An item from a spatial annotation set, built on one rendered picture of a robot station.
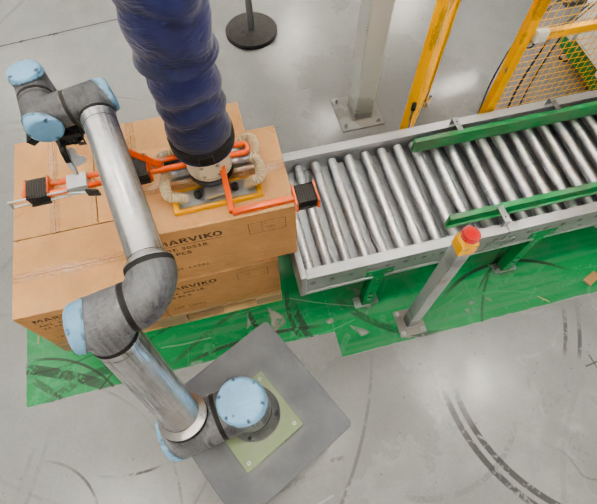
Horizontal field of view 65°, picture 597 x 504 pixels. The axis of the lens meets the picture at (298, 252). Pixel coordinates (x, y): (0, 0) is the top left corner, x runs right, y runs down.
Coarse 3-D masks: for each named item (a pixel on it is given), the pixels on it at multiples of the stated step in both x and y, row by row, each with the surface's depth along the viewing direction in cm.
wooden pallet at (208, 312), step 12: (240, 300) 251; (252, 300) 264; (264, 300) 260; (276, 300) 265; (192, 312) 249; (204, 312) 261; (216, 312) 261; (228, 312) 263; (156, 324) 258; (168, 324) 256
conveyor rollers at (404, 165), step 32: (544, 128) 251; (576, 128) 252; (352, 160) 242; (384, 160) 242; (416, 160) 243; (512, 160) 241; (544, 160) 242; (576, 160) 244; (320, 192) 234; (384, 192) 234; (416, 192) 233; (448, 192) 235; (512, 192) 233; (544, 192) 234; (320, 224) 226; (352, 224) 225; (416, 224) 226; (320, 256) 219
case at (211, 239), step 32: (160, 192) 179; (288, 192) 178; (160, 224) 173; (192, 224) 173; (224, 224) 176; (256, 224) 181; (288, 224) 187; (192, 256) 192; (224, 256) 199; (256, 256) 206
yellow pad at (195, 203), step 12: (228, 180) 179; (240, 180) 178; (192, 192) 176; (204, 192) 176; (240, 192) 176; (252, 192) 176; (180, 204) 174; (192, 204) 174; (204, 204) 174; (216, 204) 174
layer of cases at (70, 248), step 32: (128, 128) 251; (160, 128) 251; (32, 160) 242; (32, 224) 226; (64, 224) 226; (96, 224) 226; (32, 256) 218; (64, 256) 218; (96, 256) 218; (32, 288) 211; (64, 288) 211; (96, 288) 211; (192, 288) 222; (224, 288) 232; (256, 288) 242; (32, 320) 210
